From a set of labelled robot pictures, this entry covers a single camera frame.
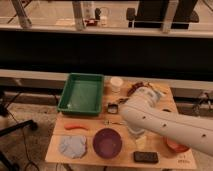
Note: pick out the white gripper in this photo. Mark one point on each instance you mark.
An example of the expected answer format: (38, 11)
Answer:
(136, 131)

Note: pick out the blue towel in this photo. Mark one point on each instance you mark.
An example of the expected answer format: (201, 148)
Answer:
(74, 146)

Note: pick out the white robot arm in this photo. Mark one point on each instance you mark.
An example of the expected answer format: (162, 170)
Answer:
(139, 113)

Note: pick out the white paper cup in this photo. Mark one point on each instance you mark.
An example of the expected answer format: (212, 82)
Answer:
(116, 84)

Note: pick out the yellow apple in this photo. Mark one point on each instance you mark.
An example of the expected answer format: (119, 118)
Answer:
(141, 142)

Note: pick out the black remote control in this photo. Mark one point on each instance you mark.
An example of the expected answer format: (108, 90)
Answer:
(145, 157)

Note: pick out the metal spoon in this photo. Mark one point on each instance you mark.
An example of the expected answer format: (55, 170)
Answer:
(107, 122)

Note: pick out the purple bowl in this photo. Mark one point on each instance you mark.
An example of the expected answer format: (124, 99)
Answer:
(107, 143)

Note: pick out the orange-brown bowl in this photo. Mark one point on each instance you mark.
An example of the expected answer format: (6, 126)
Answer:
(176, 147)

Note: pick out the orange carrot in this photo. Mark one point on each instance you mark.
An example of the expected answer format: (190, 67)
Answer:
(74, 126)

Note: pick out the green plastic tray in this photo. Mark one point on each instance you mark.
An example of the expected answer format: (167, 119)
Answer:
(82, 95)

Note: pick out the black office chair base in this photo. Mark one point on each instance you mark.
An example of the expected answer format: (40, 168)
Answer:
(30, 123)

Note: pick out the black handled brush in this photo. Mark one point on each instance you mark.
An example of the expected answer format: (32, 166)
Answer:
(122, 100)

